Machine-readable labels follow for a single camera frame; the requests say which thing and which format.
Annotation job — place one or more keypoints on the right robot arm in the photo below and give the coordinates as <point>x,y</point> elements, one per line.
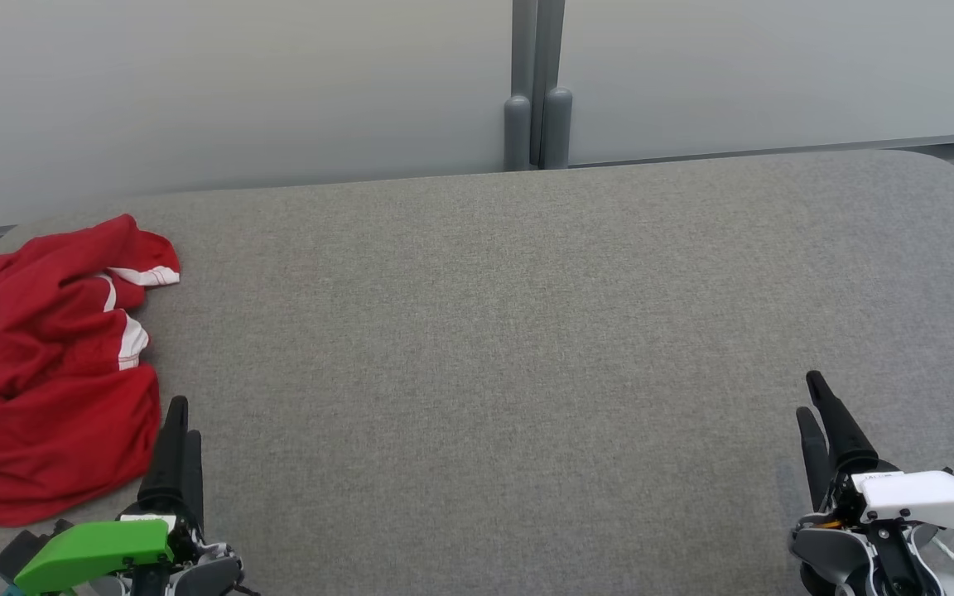
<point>825,550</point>

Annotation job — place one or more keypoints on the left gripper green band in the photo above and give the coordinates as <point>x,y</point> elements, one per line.
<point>96,550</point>

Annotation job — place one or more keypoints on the grey fabric sofa seat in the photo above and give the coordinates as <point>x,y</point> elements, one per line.
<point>485,348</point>

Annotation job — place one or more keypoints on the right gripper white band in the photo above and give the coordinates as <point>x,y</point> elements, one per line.
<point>916,497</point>

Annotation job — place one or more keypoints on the red shorts white stripe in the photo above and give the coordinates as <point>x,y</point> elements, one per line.
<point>46,281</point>

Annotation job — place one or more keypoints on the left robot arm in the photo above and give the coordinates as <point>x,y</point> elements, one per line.
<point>212,575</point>

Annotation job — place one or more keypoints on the grey partition frame post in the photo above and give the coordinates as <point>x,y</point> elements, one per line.
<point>537,50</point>

